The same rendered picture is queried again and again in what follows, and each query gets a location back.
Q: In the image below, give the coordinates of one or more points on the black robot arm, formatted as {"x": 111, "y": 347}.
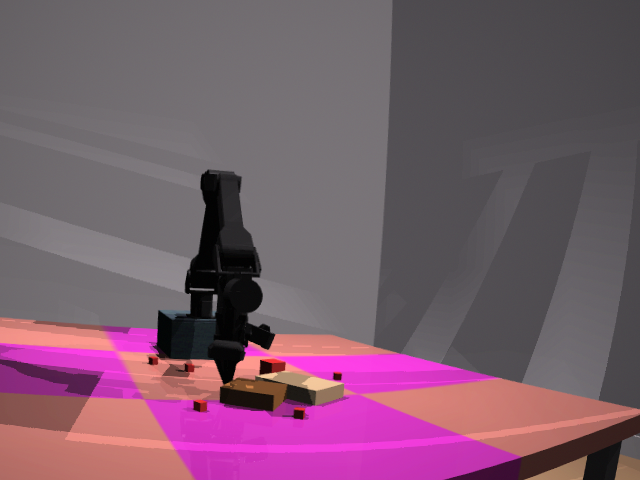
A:
{"x": 226, "y": 245}

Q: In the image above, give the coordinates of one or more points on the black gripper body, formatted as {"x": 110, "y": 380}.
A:
{"x": 226, "y": 345}

